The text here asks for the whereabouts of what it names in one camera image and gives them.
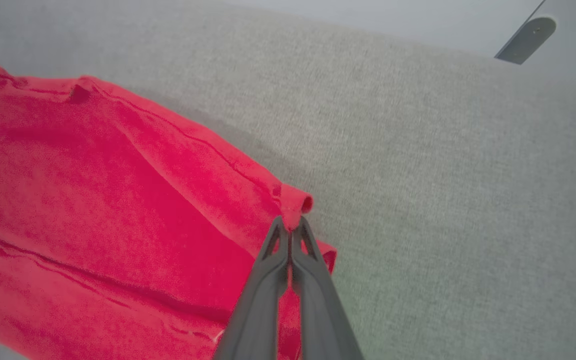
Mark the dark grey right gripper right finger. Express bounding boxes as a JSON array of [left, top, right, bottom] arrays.
[[290, 216, 365, 360]]

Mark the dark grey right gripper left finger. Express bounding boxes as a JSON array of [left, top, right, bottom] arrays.
[[213, 216, 289, 360]]

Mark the red white basketball jersey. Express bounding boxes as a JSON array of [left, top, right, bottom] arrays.
[[0, 50, 339, 360]]

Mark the grey metal stand leg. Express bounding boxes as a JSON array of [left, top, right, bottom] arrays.
[[494, 0, 558, 66]]

